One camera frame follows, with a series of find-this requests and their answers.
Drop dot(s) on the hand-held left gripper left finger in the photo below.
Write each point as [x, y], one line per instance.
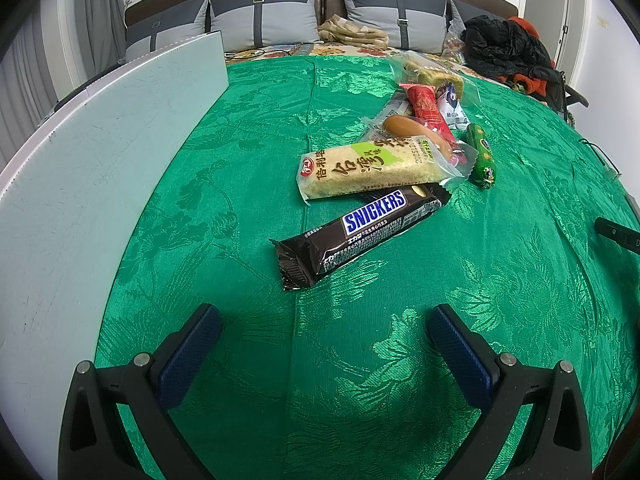
[192, 355]

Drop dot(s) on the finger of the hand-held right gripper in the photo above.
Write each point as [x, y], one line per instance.
[617, 234]

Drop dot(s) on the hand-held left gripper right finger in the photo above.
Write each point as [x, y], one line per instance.
[462, 360]

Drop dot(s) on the dark brown chocolate bar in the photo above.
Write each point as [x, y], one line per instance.
[370, 225]

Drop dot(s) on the red snack packet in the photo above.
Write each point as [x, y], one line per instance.
[425, 107]

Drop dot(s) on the green sausage stick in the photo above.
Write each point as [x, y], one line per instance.
[480, 152]

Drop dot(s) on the green patterned cloth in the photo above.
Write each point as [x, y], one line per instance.
[250, 160]

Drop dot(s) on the white board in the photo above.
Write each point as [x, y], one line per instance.
[75, 185]

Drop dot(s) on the blue white snack packet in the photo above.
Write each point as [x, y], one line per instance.
[452, 107]

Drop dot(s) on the rice cracker packet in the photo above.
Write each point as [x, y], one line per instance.
[365, 170]

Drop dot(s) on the black jacket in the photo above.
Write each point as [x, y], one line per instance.
[500, 45]

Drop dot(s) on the orange garment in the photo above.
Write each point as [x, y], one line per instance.
[520, 24]

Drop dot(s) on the sausage bun clear packet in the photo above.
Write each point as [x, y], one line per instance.
[400, 125]

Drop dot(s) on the yellow cake clear bag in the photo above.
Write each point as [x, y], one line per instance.
[430, 74]

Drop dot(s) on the grey pillow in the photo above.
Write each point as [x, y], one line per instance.
[165, 30]
[456, 25]
[265, 15]
[395, 10]

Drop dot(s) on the beige folded cloth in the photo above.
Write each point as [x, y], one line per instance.
[352, 34]

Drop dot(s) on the floral bedsheet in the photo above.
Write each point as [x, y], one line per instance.
[340, 51]

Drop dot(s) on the grey curtain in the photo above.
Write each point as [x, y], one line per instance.
[70, 35]

